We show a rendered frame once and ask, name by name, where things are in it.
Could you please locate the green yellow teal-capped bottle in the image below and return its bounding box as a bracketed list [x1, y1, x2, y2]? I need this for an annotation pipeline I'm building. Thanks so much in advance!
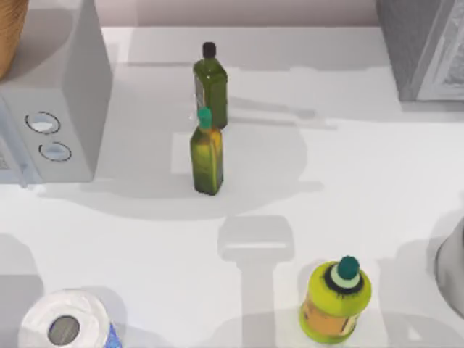
[189, 107, 224, 197]

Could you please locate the dark green black-capped bottle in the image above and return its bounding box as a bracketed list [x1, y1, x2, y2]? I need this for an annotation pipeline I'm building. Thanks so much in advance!
[192, 41, 229, 130]

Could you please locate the yellow-green round bottle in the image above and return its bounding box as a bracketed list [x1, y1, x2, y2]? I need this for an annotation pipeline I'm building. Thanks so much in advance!
[299, 254, 373, 344]

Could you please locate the small microwave knob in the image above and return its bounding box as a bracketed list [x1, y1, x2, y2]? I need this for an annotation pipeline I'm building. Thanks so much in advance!
[38, 141, 73, 162]

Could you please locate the pale microwave oven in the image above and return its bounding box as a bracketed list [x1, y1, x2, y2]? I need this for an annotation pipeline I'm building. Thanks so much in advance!
[0, 0, 113, 188]

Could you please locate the large microwave knob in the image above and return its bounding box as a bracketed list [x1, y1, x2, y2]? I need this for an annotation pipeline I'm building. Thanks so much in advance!
[24, 111, 61, 136]

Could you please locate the white paper roll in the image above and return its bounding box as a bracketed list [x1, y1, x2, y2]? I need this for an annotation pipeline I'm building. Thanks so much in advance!
[18, 289, 123, 348]

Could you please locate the grey cabinet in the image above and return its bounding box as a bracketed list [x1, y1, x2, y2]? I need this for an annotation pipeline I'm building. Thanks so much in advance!
[375, 0, 464, 103]

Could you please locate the wicker basket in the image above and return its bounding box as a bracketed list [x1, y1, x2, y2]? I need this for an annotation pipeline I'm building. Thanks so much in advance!
[0, 0, 30, 81]

